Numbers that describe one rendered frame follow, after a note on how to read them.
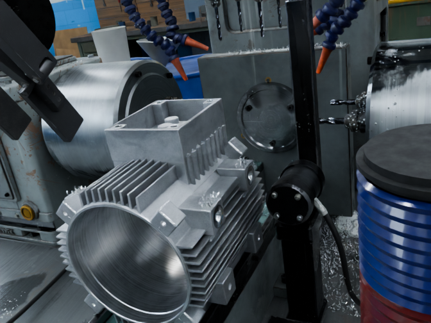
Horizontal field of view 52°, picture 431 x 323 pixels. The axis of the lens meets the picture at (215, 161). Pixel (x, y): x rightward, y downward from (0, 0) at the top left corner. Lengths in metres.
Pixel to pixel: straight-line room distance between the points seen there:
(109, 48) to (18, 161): 1.91
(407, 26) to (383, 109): 4.24
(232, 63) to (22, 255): 0.61
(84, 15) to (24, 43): 6.70
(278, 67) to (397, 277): 0.72
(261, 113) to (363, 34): 0.25
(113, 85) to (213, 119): 0.32
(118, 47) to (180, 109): 2.26
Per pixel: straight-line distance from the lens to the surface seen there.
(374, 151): 0.18
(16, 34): 0.38
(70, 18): 7.22
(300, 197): 0.55
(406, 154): 0.17
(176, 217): 0.43
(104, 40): 2.85
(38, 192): 1.00
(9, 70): 0.40
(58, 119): 0.44
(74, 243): 0.54
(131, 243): 0.62
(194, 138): 0.51
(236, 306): 0.61
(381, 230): 0.17
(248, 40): 1.01
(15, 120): 0.50
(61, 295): 0.89
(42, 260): 1.02
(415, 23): 4.86
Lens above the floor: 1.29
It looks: 22 degrees down
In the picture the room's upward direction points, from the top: 9 degrees counter-clockwise
